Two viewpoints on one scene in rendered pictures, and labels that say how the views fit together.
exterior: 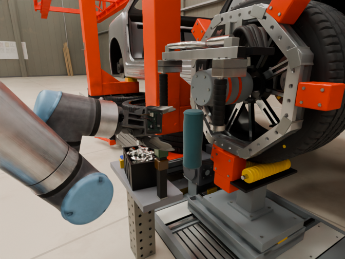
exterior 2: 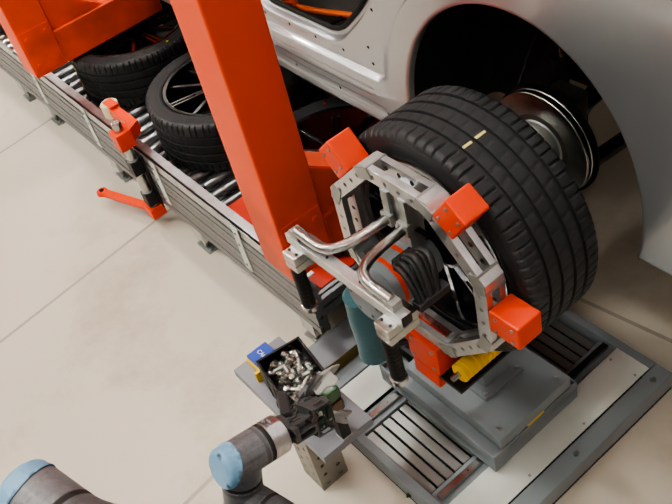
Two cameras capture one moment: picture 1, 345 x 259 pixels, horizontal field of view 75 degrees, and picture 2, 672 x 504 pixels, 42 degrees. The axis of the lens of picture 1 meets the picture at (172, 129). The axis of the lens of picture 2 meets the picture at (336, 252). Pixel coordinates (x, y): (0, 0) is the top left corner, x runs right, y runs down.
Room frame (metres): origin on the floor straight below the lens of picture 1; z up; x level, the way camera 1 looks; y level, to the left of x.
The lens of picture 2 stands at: (-0.60, -0.12, 2.36)
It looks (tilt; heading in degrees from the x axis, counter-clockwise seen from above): 43 degrees down; 2
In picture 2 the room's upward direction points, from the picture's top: 16 degrees counter-clockwise
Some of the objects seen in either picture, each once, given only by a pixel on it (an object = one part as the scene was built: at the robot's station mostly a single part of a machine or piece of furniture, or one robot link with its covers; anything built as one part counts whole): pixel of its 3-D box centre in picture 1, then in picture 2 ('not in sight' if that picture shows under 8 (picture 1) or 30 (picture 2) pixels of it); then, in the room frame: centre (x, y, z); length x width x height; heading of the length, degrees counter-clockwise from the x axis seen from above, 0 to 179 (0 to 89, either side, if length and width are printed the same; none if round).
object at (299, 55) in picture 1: (235, 86); (416, 259); (0.90, -0.25, 0.85); 0.54 x 0.07 x 0.54; 30
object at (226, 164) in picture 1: (234, 167); (444, 343); (0.92, -0.28, 0.48); 0.16 x 0.12 x 0.17; 120
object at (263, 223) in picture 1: (251, 190); (482, 351); (0.99, -0.40, 0.32); 0.40 x 0.30 x 0.28; 30
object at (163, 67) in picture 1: (169, 66); (303, 252); (0.95, 0.01, 0.93); 0.09 x 0.05 x 0.05; 120
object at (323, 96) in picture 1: (319, 95); (514, 321); (0.64, -0.42, 0.85); 0.09 x 0.08 x 0.07; 30
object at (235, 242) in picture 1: (240, 216); (475, 380); (1.04, -0.37, 0.13); 0.50 x 0.36 x 0.10; 30
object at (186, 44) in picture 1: (197, 37); (339, 215); (0.93, -0.10, 1.03); 0.19 x 0.18 x 0.11; 120
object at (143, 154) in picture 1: (142, 163); (297, 382); (0.89, 0.13, 0.51); 0.20 x 0.14 x 0.13; 21
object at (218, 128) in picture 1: (219, 103); (394, 358); (0.64, -0.13, 0.83); 0.04 x 0.04 x 0.16
